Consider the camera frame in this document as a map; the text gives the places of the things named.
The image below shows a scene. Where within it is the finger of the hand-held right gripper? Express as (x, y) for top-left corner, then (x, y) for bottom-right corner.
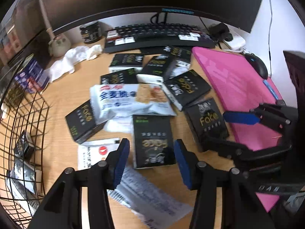
(204, 134), (292, 168)
(223, 103), (298, 136)

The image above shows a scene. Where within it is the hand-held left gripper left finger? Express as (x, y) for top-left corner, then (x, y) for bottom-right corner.
(27, 138), (130, 229)

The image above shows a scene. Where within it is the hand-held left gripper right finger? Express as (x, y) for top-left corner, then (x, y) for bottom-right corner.
(174, 139), (280, 229)

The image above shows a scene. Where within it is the pile of black tissue packets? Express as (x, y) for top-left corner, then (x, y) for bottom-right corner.
(65, 45), (230, 170)

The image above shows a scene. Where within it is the white snack bag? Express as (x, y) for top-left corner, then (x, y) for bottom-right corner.
(89, 83), (177, 126)

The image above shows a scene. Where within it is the black wire basket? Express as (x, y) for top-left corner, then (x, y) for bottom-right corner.
(0, 76), (50, 222)

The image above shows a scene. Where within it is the clear round container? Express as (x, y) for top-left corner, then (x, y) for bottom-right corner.
(3, 81), (24, 108)

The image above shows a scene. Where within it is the blue pen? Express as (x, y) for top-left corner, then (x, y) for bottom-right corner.
(263, 80), (279, 99)

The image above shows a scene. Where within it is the white leaflet with red logo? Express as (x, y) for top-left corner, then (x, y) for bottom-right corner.
(77, 137), (121, 172)

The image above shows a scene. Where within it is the pink mouse pad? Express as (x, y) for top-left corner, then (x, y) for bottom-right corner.
(192, 46), (284, 213)

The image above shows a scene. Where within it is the small white paper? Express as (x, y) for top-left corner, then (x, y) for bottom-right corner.
(104, 118), (134, 134)

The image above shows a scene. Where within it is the white red-logo snack packet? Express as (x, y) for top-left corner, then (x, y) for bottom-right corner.
(107, 166), (193, 229)

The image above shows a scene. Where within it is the black computer mouse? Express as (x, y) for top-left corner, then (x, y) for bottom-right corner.
(244, 52), (268, 79)

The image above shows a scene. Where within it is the white power strip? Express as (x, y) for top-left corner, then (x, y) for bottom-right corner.
(220, 30), (246, 50)

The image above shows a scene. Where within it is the black power adapter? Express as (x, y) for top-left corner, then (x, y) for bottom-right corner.
(210, 23), (233, 41)

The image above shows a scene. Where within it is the black tissue packet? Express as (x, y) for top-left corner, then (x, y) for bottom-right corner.
(13, 130), (36, 160)
(10, 160), (36, 196)

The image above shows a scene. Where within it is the white plastic packet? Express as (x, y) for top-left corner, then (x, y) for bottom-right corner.
(6, 184), (40, 216)

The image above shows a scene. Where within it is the black keyboard with white keys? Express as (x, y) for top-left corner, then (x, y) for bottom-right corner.
(103, 23), (216, 54)

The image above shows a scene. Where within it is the crumpled white tissue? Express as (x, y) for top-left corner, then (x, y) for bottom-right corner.
(45, 45), (103, 83)

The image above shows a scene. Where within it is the blue printed box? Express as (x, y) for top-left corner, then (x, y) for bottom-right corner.
(14, 54), (50, 93)

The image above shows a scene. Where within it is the small white object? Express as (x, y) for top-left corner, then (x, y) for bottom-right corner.
(0, 104), (10, 120)

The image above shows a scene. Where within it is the ceramic figure pot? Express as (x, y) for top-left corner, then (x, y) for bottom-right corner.
(48, 35), (71, 58)

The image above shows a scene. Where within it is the black jar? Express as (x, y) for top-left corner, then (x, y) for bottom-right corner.
(80, 21), (102, 44)

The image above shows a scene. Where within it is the beige pole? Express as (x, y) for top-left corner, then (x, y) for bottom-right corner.
(36, 0), (54, 39)

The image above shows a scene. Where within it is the thin wall cable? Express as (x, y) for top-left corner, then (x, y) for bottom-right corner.
(266, 0), (273, 50)

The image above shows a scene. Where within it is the black monitor cable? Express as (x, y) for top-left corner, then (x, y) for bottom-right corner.
(150, 12), (168, 25)

